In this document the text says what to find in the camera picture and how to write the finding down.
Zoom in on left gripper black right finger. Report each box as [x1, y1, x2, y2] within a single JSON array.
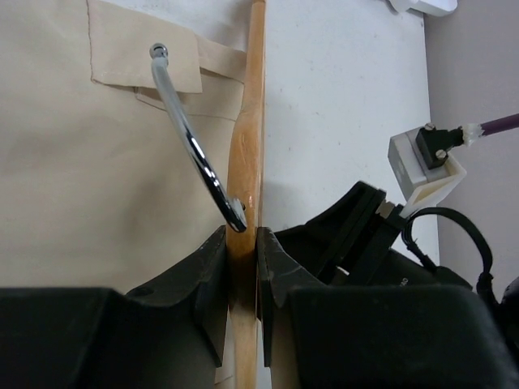
[[256, 228, 518, 388]]

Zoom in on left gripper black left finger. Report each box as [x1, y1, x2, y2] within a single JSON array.
[[1, 228, 227, 388]]

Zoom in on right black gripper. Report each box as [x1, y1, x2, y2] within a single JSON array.
[[273, 181, 519, 325]]

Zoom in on wooden clothes hanger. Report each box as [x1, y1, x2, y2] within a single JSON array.
[[148, 0, 268, 389]]

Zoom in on beige trousers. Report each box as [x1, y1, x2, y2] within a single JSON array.
[[1, 1, 247, 294]]

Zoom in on white clothes rack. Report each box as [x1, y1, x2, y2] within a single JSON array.
[[389, 0, 458, 17]]

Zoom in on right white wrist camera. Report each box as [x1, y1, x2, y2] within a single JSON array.
[[388, 127, 466, 218]]

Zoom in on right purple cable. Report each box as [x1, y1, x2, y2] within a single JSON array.
[[461, 113, 519, 143]]

